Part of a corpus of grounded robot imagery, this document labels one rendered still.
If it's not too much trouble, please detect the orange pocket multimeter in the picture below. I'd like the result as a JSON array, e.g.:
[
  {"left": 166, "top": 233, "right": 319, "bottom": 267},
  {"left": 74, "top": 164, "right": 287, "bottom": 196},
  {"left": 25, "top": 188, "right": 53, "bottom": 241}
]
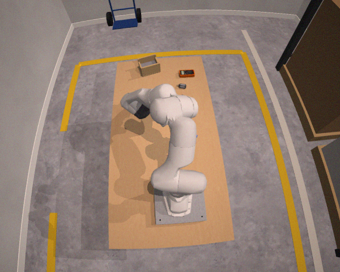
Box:
[{"left": 179, "top": 70, "right": 195, "bottom": 78}]

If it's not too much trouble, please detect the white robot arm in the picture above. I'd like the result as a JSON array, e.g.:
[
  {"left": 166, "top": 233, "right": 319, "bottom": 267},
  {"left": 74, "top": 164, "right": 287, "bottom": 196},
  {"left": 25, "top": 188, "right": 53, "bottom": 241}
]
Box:
[{"left": 120, "top": 83, "right": 207, "bottom": 217}]

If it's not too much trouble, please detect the tan wooden open box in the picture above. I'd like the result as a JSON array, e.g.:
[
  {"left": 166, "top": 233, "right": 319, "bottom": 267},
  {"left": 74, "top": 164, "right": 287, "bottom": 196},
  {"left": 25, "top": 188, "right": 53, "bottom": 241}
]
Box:
[{"left": 138, "top": 54, "right": 161, "bottom": 77}]

